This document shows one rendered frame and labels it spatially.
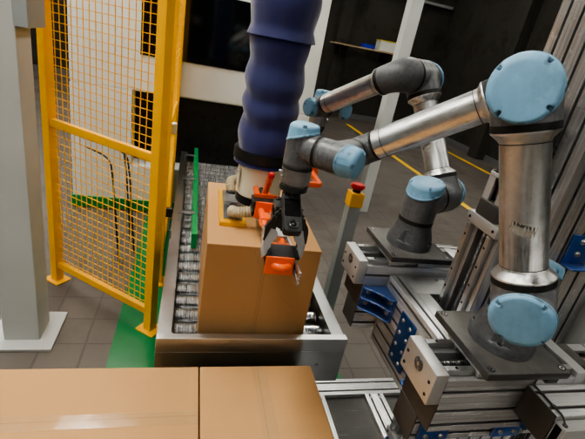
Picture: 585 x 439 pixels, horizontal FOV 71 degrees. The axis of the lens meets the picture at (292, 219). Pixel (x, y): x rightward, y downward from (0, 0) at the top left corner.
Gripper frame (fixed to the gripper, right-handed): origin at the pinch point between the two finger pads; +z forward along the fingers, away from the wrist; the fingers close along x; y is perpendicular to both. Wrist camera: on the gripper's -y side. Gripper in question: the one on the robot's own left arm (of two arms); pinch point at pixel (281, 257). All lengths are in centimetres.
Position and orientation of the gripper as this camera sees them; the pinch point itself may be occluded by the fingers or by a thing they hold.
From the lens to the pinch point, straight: 110.0
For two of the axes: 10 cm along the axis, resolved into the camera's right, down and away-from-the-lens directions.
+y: -1.6, -4.2, 8.9
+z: -1.8, 9.0, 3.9
